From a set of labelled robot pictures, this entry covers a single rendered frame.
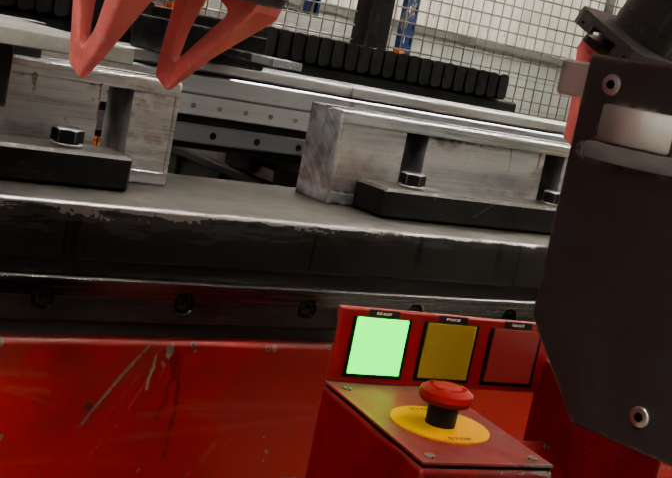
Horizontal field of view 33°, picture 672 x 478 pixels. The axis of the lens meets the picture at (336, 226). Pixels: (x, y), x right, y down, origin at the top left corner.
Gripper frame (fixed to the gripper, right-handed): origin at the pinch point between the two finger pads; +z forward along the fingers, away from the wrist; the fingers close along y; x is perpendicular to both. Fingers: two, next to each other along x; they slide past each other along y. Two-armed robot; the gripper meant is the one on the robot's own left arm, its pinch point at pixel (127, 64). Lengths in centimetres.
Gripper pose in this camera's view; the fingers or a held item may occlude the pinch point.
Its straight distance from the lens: 61.7
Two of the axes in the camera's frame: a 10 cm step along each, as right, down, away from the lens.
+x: 5.3, 6.5, -5.4
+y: -7.0, -0.3, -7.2
